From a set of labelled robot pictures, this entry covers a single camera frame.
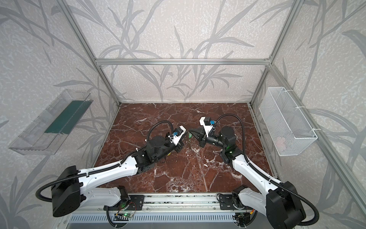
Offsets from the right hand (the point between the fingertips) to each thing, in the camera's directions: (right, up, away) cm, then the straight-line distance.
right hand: (191, 126), depth 71 cm
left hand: (-2, -1, +1) cm, 2 cm away
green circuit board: (-32, -44, -1) cm, 55 cm away
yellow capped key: (-10, -12, -8) cm, 17 cm away
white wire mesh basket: (+42, -2, -10) cm, 44 cm away
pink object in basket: (+46, -9, +1) cm, 47 cm away
